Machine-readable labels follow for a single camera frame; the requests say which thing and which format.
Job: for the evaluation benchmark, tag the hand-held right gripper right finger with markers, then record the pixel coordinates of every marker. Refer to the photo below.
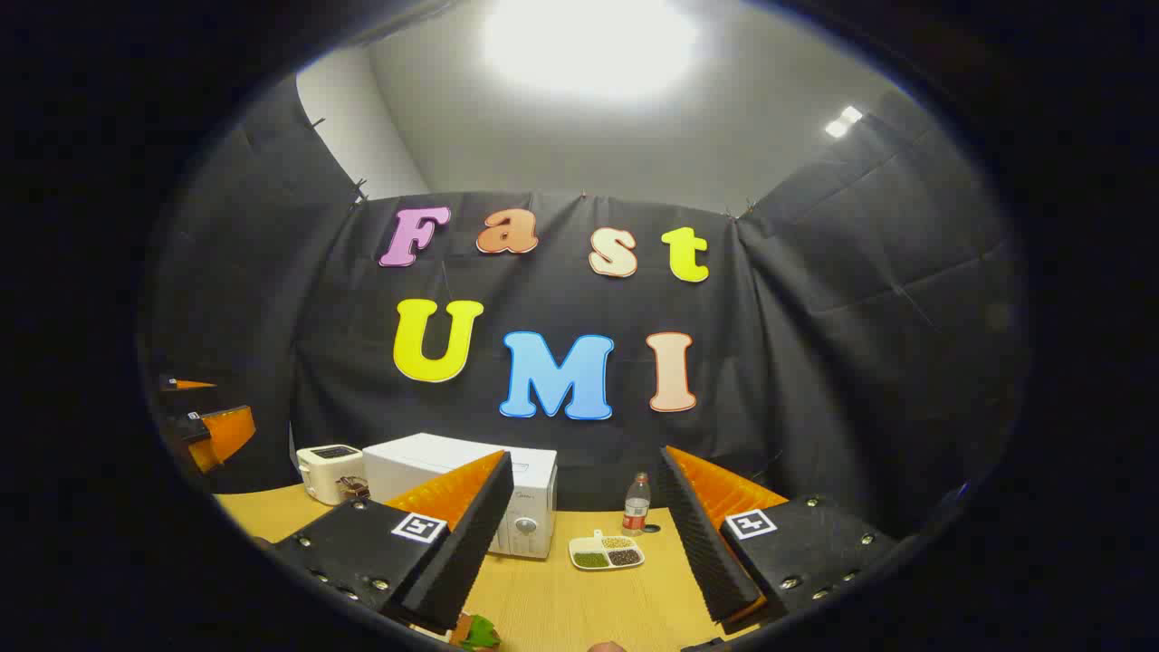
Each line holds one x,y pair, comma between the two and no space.
702,543

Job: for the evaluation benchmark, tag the white toaster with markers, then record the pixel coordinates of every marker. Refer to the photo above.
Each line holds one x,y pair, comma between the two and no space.
326,471

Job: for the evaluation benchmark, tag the large ceiling light panel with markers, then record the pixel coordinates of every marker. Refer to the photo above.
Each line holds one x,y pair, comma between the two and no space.
589,41

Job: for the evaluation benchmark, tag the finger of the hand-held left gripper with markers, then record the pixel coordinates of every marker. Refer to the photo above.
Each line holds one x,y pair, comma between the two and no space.
190,385
226,433

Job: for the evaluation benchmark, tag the white microwave oven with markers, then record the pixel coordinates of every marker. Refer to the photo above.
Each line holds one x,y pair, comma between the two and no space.
426,459

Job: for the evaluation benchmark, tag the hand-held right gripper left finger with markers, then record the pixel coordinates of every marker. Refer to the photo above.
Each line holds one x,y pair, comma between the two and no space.
471,543

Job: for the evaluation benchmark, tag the small ceiling light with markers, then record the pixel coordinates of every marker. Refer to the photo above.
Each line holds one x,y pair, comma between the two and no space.
842,120

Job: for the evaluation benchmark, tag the clear plastic bottle red label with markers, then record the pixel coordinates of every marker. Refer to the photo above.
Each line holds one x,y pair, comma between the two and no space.
636,507

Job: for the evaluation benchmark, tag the black backdrop cloth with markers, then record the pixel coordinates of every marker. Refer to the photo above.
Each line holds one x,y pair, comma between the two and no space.
815,362

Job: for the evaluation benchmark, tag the green toy vegetable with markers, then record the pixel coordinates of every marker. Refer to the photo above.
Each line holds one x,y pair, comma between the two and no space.
480,634

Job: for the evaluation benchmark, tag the white divided dish of beans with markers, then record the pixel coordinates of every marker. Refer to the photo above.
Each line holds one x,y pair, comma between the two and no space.
605,550

